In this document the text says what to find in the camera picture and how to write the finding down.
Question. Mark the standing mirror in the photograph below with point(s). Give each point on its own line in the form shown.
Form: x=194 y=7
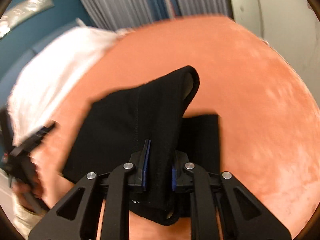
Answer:
x=243 y=5

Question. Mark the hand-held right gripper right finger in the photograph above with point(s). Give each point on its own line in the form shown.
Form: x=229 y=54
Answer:
x=200 y=192

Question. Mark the white duvet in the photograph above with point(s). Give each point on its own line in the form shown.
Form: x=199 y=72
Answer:
x=57 y=75

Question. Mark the orange plush bed blanket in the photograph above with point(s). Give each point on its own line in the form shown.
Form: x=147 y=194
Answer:
x=250 y=105

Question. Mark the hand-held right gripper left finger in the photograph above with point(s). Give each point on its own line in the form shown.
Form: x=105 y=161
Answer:
x=117 y=192

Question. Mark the blue padded headboard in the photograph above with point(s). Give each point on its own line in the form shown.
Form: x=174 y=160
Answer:
x=32 y=55

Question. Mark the person's left hand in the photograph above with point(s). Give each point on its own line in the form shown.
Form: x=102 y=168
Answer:
x=25 y=192

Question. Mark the black pants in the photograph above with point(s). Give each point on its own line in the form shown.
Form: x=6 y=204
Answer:
x=120 y=120

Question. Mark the wall poster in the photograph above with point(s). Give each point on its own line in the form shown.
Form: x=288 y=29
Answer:
x=27 y=8

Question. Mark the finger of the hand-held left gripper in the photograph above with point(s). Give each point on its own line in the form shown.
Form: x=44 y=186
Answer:
x=35 y=138

